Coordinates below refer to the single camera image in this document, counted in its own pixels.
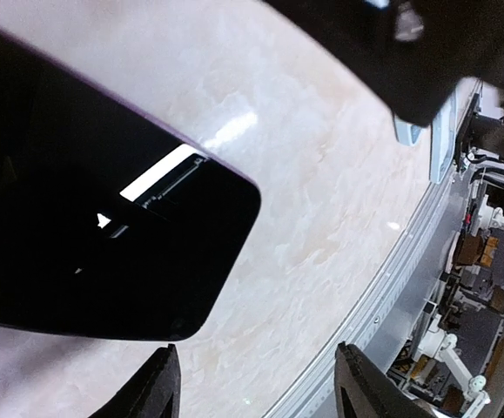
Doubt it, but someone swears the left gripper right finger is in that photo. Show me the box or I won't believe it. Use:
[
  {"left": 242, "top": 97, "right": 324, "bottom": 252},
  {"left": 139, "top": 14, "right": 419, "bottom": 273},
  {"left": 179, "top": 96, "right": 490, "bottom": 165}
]
[{"left": 334, "top": 342, "right": 435, "bottom": 418}]

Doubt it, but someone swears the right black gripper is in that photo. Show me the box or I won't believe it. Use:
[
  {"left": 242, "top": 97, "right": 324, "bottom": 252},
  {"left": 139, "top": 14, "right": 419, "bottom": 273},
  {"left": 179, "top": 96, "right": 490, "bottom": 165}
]
[{"left": 268, "top": 0, "right": 504, "bottom": 169}]

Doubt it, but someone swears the purple edged black phone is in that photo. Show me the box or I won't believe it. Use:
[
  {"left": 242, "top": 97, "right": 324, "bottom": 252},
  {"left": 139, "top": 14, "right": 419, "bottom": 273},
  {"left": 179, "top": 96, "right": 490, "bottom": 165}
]
[{"left": 0, "top": 31, "right": 261, "bottom": 341}]

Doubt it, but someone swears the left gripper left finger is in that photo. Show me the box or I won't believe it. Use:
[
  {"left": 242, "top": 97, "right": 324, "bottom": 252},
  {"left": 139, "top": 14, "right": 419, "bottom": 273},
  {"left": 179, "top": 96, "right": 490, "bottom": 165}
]
[{"left": 91, "top": 344, "right": 181, "bottom": 418}]

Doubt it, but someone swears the light blue phone case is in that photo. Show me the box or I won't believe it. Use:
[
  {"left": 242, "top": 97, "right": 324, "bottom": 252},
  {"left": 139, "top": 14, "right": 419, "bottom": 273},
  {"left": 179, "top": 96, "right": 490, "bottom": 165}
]
[
  {"left": 429, "top": 91, "right": 457, "bottom": 184},
  {"left": 393, "top": 114, "right": 423, "bottom": 147}
]

